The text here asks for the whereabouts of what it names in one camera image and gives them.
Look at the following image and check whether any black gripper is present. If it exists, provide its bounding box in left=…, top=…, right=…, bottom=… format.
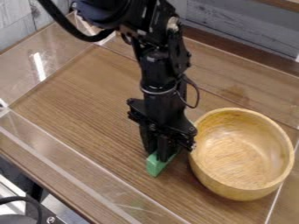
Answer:
left=125, top=88, right=197, bottom=162

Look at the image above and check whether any green rectangular block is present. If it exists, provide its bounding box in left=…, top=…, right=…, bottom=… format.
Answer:
left=145, top=150, right=180, bottom=178

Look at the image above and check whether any brown wooden bowl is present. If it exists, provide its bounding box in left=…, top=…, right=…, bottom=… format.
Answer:
left=189, top=108, right=295, bottom=201

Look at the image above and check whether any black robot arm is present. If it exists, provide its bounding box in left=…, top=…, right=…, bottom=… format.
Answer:
left=75, top=0, right=196, bottom=162

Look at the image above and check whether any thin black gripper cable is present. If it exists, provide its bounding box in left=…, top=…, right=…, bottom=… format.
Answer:
left=176, top=74, right=201, bottom=109

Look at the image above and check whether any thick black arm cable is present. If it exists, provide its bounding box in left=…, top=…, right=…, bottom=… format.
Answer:
left=36, top=0, right=117, bottom=43

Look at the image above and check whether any black metal base plate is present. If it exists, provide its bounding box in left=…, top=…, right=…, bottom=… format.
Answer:
left=24, top=195, right=67, bottom=224

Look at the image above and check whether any black cable bottom left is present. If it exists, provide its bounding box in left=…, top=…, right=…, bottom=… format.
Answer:
left=0, top=196, right=43, bottom=224

